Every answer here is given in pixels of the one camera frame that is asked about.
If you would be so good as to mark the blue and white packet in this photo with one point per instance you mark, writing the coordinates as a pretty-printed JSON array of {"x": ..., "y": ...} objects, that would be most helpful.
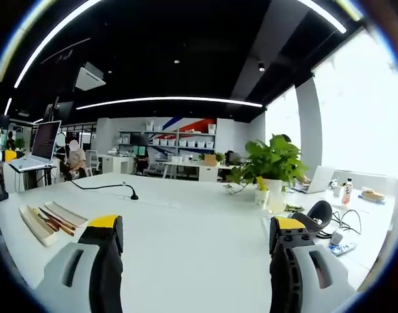
[{"x": 342, "y": 249}]

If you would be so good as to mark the beige cutlery case base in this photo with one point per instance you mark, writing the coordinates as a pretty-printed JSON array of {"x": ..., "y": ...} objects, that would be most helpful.
[{"x": 34, "y": 223}]

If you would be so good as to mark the drink bottle with red label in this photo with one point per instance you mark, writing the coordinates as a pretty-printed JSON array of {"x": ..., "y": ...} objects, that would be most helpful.
[{"x": 346, "y": 194}]

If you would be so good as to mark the white background desk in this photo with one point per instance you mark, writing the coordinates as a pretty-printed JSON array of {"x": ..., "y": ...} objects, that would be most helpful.
[{"x": 198, "y": 171}]

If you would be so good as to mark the flat box with blue edge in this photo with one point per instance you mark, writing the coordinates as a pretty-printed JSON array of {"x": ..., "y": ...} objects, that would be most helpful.
[{"x": 373, "y": 196}]

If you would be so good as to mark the open white laptop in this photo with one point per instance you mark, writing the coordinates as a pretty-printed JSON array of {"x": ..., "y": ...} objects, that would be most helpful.
[{"x": 317, "y": 181}]

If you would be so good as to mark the ceiling air conditioner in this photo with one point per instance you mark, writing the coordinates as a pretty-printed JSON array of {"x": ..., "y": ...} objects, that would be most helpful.
[{"x": 89, "y": 78}]

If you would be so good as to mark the dark hanging screen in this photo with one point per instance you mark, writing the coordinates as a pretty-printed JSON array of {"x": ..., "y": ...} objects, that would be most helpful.
[{"x": 58, "y": 111}]

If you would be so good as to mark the ceiling spot lamp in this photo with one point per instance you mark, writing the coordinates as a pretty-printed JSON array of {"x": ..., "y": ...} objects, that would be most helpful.
[{"x": 261, "y": 66}]

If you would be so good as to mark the open silver laptop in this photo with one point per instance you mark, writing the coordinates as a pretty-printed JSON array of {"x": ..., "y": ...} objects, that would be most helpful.
[{"x": 44, "y": 143}]

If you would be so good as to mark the long ceiling light strip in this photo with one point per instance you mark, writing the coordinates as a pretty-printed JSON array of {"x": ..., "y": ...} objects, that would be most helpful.
[
  {"x": 169, "y": 100},
  {"x": 49, "y": 39},
  {"x": 329, "y": 16}
]

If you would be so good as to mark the black headset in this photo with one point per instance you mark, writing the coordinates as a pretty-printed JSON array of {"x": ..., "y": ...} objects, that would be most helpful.
[{"x": 311, "y": 216}]

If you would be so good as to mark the storage shelf with white bins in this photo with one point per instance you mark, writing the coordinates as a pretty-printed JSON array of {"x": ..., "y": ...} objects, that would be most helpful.
[{"x": 182, "y": 141}]

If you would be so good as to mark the white office chair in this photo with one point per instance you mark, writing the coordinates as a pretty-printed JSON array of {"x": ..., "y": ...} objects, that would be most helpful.
[{"x": 92, "y": 161}]

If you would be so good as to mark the white charger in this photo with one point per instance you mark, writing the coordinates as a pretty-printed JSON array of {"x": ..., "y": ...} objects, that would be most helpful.
[{"x": 336, "y": 237}]

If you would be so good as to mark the green potted plant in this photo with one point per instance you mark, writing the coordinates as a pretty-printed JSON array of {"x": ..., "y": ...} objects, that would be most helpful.
[{"x": 270, "y": 159}]

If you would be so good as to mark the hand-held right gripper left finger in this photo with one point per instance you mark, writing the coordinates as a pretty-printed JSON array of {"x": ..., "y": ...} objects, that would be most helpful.
[{"x": 88, "y": 270}]

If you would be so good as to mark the beige cutlery case lid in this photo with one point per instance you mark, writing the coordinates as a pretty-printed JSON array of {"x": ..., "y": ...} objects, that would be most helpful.
[{"x": 68, "y": 213}]

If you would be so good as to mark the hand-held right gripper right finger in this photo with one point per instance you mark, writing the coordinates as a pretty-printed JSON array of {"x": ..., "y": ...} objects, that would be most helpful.
[{"x": 296, "y": 270}]

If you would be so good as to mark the brown wooden chopsticks utensil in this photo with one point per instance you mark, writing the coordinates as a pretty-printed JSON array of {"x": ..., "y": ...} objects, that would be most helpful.
[{"x": 60, "y": 223}]

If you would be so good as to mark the cardboard box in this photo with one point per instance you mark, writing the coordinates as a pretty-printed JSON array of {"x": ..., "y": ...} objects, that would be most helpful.
[{"x": 210, "y": 159}]

